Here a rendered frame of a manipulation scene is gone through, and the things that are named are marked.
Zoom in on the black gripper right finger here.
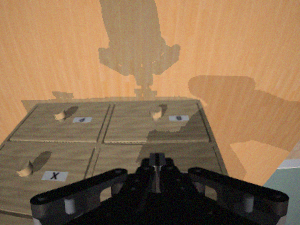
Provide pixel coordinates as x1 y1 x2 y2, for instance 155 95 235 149
157 153 289 225

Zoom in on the wooden chest of drawers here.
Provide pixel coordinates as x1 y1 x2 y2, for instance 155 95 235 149
0 100 229 225

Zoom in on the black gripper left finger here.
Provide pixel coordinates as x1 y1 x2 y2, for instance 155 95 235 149
30 153 158 225

